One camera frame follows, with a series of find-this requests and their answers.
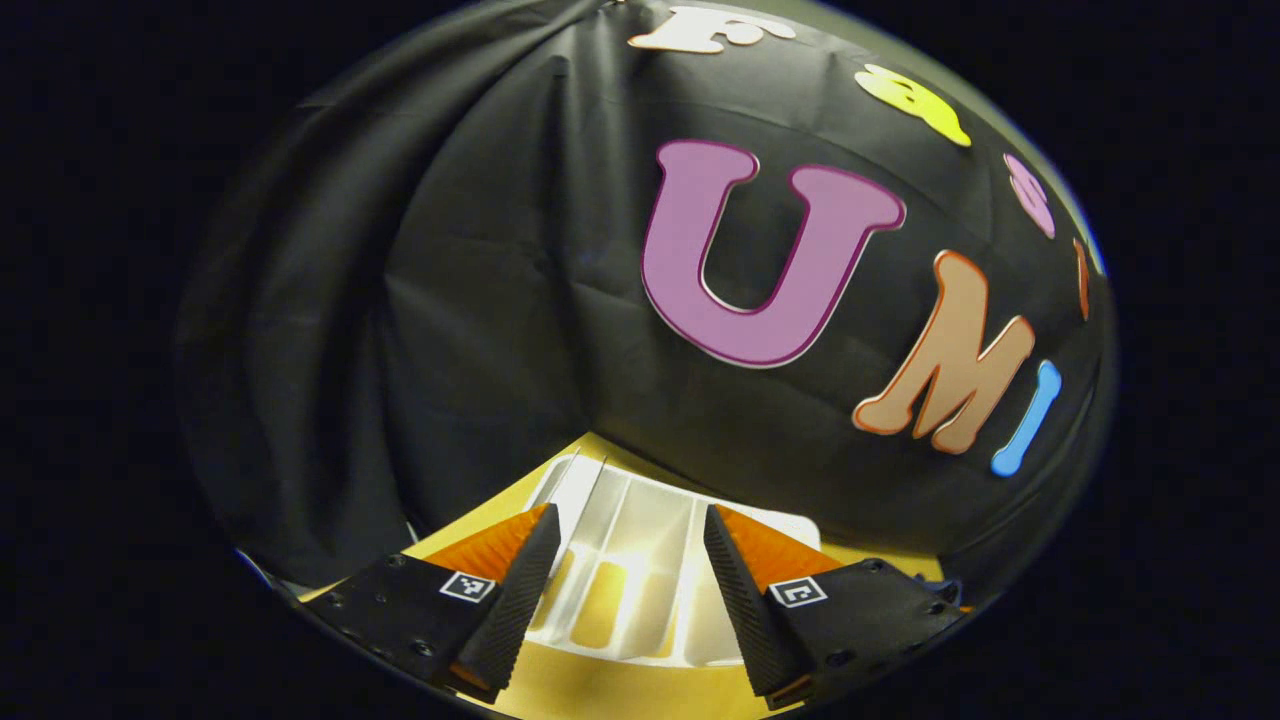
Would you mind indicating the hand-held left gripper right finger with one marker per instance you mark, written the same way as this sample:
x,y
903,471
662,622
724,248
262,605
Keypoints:
x,y
755,620

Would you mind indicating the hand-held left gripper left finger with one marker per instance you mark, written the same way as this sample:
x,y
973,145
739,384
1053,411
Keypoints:
x,y
510,610

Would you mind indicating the white bookshelf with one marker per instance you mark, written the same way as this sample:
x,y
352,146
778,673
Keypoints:
x,y
640,540

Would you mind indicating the black backdrop cloth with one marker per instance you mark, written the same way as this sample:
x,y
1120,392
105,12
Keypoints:
x,y
450,300

